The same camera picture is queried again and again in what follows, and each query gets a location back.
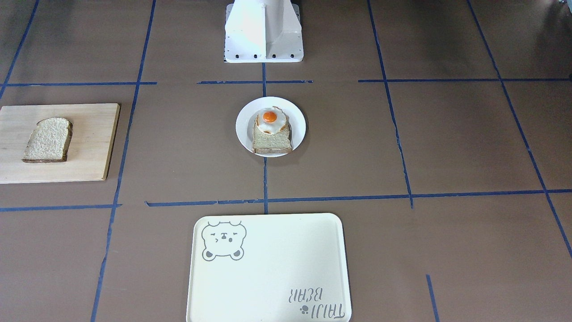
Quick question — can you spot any brown bread slice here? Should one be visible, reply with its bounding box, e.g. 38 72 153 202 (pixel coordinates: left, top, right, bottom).
22 118 73 163

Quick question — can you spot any toast slice on plate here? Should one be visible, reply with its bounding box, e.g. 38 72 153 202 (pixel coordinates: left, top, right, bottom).
252 122 294 154

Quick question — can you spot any white round plate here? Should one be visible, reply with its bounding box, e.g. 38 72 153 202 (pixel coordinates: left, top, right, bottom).
236 97 307 157

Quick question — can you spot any fried egg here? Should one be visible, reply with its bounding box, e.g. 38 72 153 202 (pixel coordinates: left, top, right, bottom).
255 106 288 135

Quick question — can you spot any wooden cutting board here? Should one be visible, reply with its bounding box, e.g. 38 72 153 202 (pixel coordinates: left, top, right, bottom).
0 103 120 184

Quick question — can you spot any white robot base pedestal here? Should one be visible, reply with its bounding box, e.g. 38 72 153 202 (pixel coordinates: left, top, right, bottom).
223 0 304 64

